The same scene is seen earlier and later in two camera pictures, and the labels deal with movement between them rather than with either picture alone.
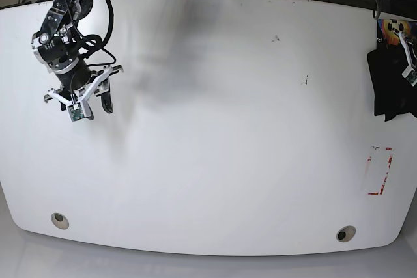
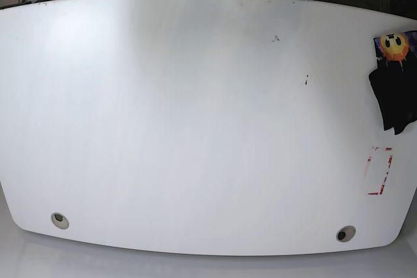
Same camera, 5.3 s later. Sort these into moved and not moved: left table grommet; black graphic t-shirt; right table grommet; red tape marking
Moved: black graphic t-shirt
Not moved: left table grommet; red tape marking; right table grommet
